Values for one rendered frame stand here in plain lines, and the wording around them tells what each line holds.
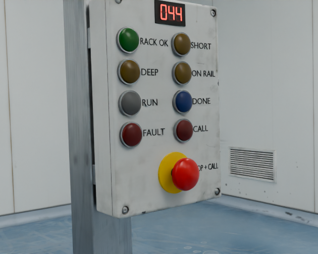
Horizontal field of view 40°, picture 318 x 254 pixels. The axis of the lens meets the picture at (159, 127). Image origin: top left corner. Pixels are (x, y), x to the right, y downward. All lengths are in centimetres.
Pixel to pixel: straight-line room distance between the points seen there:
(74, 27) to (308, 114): 343
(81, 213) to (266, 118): 367
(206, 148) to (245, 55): 380
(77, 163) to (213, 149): 18
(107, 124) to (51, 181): 386
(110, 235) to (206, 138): 18
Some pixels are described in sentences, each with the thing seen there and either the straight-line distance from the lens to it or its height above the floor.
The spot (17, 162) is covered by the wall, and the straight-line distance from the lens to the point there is 423.
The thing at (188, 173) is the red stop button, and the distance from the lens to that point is 53.
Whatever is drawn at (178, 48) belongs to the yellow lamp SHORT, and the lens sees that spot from 55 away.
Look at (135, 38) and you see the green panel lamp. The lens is 51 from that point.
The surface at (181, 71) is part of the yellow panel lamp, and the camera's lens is 55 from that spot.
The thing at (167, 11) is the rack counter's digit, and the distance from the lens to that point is 56.
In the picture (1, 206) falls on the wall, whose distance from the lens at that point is 424.
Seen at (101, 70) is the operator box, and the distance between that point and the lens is 52.
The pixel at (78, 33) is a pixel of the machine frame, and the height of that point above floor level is 114.
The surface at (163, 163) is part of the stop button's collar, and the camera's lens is 54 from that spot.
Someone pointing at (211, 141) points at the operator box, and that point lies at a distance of 60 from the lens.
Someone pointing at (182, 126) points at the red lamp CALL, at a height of 102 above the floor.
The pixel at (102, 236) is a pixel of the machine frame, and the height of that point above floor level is 88.
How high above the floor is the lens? 105
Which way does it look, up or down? 3 degrees down
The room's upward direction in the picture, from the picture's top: 2 degrees counter-clockwise
